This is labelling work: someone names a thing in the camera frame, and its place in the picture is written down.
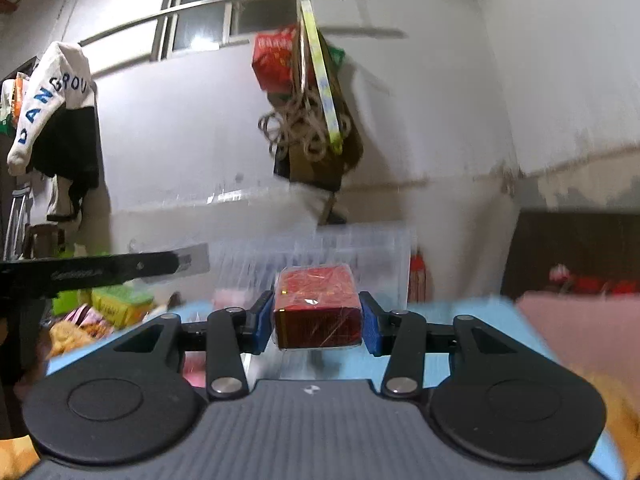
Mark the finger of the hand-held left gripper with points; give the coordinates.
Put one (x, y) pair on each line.
(157, 264)

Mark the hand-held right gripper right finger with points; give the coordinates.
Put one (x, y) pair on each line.
(372, 327)

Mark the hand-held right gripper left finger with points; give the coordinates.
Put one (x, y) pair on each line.
(262, 322)

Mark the red box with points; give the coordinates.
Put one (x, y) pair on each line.
(317, 305)

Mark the clear plastic basket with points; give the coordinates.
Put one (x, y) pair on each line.
(385, 260)

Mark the green shopping bag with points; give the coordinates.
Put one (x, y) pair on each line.
(70, 302)

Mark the pink printed bag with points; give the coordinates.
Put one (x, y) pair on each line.
(87, 320)

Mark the yellow-green container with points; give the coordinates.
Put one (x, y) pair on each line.
(122, 305)

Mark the red carton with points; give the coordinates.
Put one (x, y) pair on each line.
(417, 277)

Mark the brown cardboard piece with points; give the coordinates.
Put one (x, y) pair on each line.
(330, 210)

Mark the white black hoodie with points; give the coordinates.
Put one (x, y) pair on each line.
(60, 125)

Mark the brown hanging bag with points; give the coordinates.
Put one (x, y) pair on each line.
(310, 170)

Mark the pink blanket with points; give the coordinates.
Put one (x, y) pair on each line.
(585, 330)

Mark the dark wooden headboard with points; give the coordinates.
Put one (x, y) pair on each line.
(575, 245)

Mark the red plaid pillow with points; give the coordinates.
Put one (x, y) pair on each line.
(595, 284)

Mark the red hanging bag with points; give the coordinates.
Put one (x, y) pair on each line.
(275, 60)

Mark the window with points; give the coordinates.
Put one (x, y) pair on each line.
(210, 15)

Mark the yellow printed blanket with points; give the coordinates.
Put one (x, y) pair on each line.
(620, 420)

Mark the green plastic bag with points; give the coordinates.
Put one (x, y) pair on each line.
(337, 56)

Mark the metal rail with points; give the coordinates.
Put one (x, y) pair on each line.
(200, 7)

